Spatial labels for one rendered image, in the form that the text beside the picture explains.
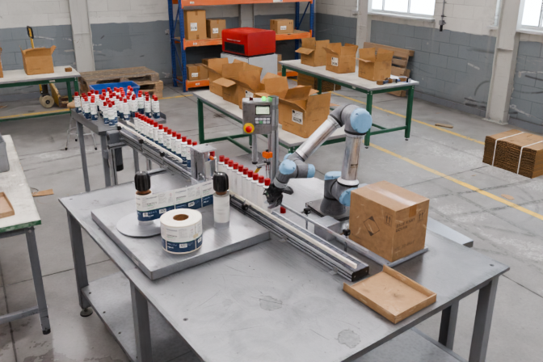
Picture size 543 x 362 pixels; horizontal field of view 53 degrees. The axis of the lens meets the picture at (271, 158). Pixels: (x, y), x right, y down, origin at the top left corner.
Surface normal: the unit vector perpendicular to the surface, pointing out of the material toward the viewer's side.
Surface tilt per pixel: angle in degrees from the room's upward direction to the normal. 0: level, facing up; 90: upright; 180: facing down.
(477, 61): 90
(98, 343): 0
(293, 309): 0
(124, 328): 1
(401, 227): 90
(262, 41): 90
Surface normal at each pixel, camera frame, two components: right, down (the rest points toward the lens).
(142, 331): 0.59, 0.27
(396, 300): 0.00, -0.94
